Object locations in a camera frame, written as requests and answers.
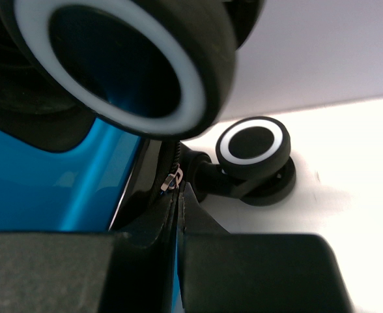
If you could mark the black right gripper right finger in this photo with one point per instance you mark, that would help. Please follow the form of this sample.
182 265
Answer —
251 272

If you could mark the blue hard-shell suitcase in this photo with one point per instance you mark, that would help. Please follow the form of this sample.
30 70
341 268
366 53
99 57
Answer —
97 97

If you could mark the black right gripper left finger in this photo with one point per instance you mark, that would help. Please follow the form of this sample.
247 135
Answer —
130 270

